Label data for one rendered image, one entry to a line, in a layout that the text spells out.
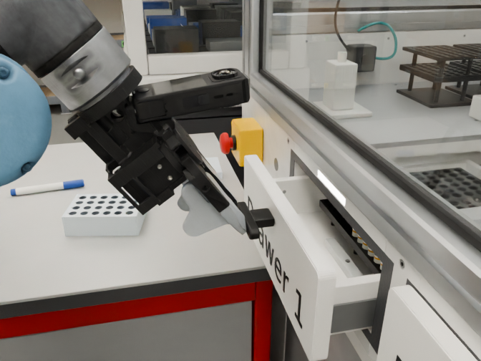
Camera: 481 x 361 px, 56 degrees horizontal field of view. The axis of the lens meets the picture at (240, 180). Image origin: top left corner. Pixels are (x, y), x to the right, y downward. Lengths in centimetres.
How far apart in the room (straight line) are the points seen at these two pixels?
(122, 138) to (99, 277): 30
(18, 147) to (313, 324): 30
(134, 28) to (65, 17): 84
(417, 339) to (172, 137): 27
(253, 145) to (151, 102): 41
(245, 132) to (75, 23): 45
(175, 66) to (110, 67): 85
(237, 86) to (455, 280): 25
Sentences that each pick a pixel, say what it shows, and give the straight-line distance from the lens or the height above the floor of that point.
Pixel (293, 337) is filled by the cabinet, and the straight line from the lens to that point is 85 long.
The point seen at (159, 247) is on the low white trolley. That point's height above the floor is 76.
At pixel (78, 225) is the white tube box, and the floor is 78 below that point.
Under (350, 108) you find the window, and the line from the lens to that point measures 53.
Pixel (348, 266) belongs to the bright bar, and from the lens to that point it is 57.
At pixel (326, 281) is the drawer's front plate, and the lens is 42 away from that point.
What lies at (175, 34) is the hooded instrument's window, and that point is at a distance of 128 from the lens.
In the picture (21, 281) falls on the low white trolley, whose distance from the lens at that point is 75.
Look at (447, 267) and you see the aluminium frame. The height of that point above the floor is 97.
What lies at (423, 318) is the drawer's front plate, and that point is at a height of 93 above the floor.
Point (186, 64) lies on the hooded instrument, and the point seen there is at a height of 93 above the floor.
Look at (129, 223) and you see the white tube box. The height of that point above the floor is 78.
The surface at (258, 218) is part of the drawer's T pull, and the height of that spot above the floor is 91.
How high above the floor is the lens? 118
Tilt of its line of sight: 25 degrees down
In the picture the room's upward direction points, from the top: straight up
